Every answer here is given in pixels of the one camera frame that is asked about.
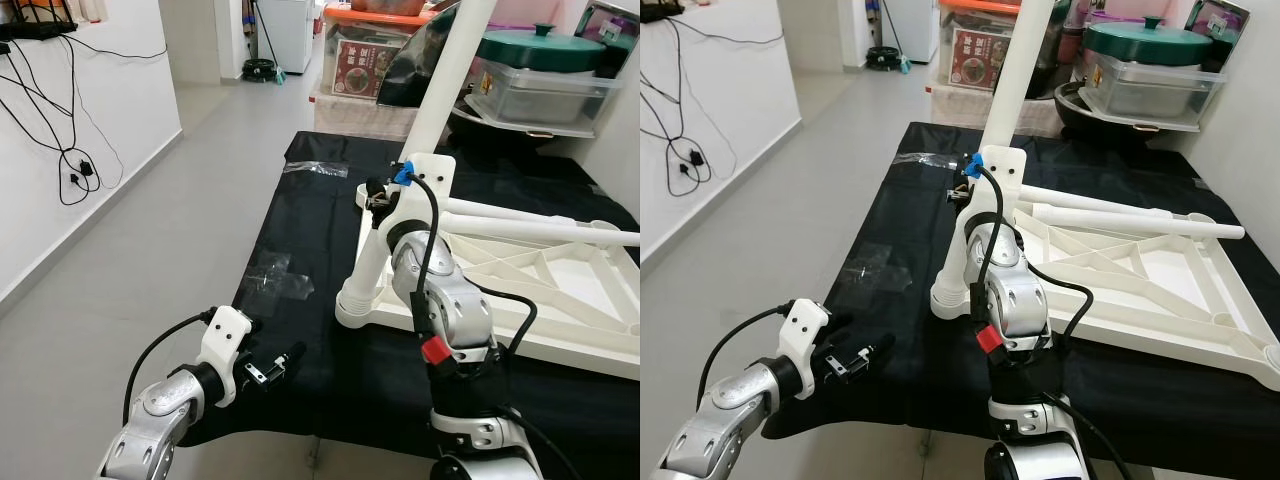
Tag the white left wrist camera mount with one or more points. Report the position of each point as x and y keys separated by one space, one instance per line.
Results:
x=806 y=340
x=228 y=350

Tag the beige patterned cloth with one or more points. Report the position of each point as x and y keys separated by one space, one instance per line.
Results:
x=960 y=105
x=360 y=112

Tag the red printed carton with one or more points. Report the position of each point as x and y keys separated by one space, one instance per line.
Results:
x=975 y=58
x=362 y=68

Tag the dark square pan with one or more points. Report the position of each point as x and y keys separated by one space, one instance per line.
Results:
x=1218 y=22
x=610 y=25

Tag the white appliance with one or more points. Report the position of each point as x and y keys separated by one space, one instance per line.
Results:
x=288 y=30
x=912 y=28

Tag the green pot lid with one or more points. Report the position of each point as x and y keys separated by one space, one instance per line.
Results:
x=545 y=48
x=1150 y=40

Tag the clear plastic storage container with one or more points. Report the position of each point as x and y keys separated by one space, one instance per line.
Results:
x=1150 y=92
x=545 y=100

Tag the black tablecloth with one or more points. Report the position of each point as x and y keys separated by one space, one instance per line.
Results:
x=900 y=400
x=320 y=380

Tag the clear tape strip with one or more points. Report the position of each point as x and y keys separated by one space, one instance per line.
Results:
x=926 y=160
x=316 y=168

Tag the teal mop head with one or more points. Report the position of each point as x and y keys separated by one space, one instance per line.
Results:
x=281 y=76
x=906 y=66

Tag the black wok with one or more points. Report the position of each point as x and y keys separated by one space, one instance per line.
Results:
x=1075 y=115
x=470 y=120

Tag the black plastic bag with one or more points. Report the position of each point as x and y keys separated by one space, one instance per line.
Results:
x=410 y=65
x=1058 y=50

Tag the white plastic children table top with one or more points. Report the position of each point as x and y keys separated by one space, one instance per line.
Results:
x=560 y=290
x=1170 y=290

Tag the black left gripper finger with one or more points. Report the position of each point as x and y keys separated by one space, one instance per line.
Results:
x=251 y=323
x=880 y=345
x=291 y=355
x=840 y=320

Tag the black power adapter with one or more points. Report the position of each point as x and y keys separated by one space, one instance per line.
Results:
x=695 y=158
x=82 y=170

